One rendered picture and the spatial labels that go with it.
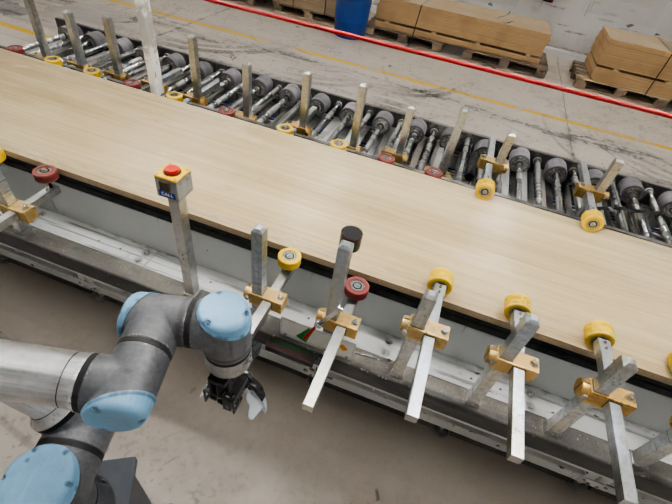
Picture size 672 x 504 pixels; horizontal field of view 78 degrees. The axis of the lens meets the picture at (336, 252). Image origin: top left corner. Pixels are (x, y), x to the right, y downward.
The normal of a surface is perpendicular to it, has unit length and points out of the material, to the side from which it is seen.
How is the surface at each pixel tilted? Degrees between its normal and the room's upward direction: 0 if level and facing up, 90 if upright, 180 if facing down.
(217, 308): 5
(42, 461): 5
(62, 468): 5
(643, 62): 90
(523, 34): 90
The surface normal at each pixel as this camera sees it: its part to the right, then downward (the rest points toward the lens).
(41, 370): 0.21, -0.47
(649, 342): 0.13, -0.71
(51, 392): 0.09, 0.18
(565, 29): -0.33, 0.62
